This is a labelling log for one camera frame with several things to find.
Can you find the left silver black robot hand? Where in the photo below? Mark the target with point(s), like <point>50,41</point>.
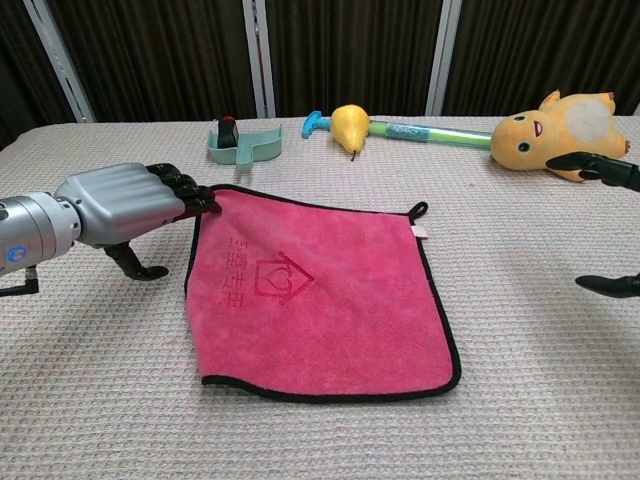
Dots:
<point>120,200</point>

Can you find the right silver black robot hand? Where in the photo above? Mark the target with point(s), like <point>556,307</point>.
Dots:
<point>610,167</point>

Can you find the pink and grey cloth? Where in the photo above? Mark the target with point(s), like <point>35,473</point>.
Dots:
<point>325,310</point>

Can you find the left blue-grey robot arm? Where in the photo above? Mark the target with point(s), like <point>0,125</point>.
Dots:
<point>30,235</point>

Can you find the yellow plush toy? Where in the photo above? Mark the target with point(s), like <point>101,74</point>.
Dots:
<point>550,135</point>

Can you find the black toy with red cap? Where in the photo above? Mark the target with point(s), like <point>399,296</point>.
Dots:
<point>228,135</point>

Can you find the dark brown curtain panel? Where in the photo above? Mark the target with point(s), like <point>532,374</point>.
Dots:
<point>350,50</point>
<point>525,50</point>
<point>160,60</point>
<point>20,75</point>

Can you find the teal plastic dustpan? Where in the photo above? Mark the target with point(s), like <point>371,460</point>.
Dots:
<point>265,147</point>

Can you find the beige woven tablecloth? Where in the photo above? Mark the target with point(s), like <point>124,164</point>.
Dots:
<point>100,375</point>

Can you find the green and blue toy pump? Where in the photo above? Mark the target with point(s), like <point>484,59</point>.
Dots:
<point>410,132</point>

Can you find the yellow pear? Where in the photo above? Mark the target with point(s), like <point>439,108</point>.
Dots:
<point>350,127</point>

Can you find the white metal frame post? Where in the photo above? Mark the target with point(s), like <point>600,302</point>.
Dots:
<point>442,60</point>
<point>60,65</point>
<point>260,65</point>

